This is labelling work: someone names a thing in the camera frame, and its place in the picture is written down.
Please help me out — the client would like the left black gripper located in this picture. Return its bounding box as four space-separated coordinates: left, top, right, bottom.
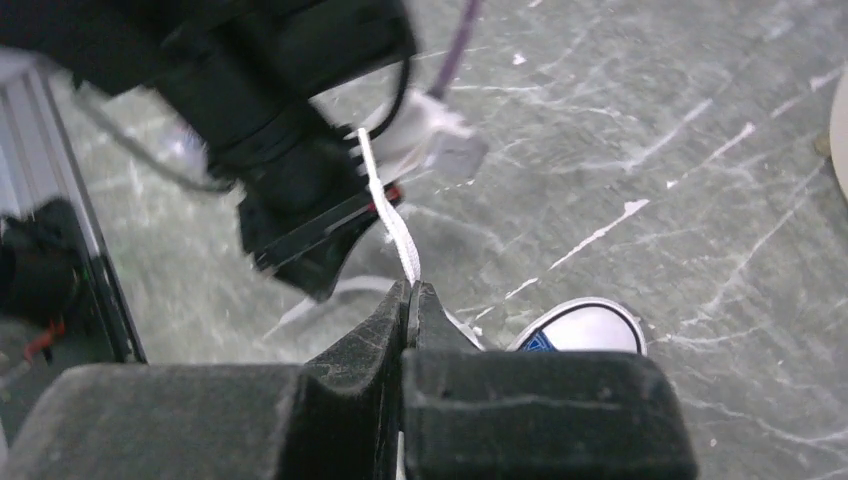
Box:
211 101 378 302

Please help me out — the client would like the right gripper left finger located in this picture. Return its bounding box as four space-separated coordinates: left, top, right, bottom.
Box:
1 281 410 479

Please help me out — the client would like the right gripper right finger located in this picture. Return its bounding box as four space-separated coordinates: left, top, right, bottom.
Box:
401 283 699 479

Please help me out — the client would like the white shoelace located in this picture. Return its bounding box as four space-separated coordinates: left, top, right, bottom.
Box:
262 127 487 350

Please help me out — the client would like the blue canvas sneaker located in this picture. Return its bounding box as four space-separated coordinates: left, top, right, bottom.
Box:
507 297 647 356

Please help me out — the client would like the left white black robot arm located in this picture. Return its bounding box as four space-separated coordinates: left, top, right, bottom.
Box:
1 1 417 302

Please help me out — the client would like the cream cylindrical container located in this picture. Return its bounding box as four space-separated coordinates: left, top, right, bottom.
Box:
828 70 848 199

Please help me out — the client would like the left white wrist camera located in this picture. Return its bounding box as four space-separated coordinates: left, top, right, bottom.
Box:
371 88 489 184

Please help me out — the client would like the aluminium frame rail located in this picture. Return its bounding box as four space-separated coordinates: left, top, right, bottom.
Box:
1 48 147 363

